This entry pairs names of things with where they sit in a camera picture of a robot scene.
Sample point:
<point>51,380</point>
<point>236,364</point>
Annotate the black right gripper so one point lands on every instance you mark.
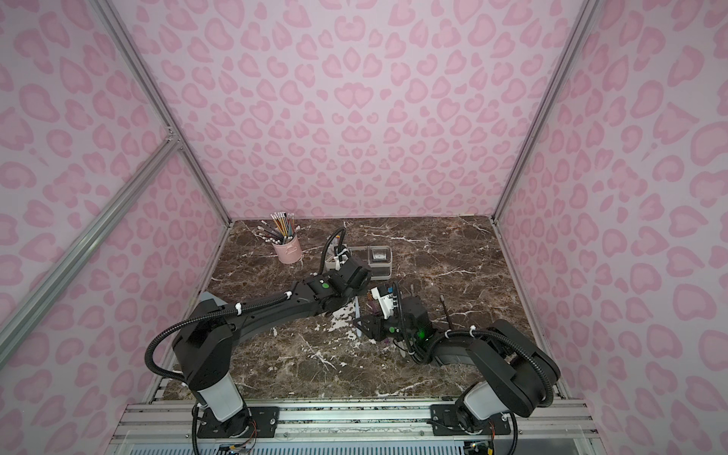
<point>376,321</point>

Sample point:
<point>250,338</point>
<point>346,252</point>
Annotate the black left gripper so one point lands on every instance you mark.
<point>357,270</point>

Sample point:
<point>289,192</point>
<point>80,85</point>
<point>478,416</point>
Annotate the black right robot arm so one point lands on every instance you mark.
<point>517,376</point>

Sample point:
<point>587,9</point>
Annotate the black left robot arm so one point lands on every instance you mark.
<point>197,351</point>

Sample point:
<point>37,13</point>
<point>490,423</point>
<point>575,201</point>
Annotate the cream toothbrush holder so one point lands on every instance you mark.
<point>379,259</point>

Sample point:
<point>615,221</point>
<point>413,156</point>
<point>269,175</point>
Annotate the black toothbrush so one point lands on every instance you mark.
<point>449,321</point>

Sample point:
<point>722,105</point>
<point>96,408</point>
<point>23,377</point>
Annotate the pink pencil cup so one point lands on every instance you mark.
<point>289,253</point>

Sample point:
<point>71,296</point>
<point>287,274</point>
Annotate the coloured pencils bunch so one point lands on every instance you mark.
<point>280,229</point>

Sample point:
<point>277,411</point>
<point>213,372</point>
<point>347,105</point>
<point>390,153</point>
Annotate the grey blue box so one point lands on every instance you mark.
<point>207,296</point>

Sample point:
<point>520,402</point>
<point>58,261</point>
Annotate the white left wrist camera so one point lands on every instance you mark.
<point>340,257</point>

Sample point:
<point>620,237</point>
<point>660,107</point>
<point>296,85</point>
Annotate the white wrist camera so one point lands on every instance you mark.
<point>340,257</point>
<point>383,301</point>

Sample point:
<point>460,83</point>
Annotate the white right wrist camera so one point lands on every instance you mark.
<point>383,301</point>

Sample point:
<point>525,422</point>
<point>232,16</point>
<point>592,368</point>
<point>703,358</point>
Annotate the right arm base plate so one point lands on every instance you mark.
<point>454,420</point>

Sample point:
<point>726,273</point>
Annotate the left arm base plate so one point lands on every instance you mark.
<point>262,420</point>

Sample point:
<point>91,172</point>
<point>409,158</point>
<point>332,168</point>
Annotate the aluminium frame rail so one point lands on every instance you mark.
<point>386,424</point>

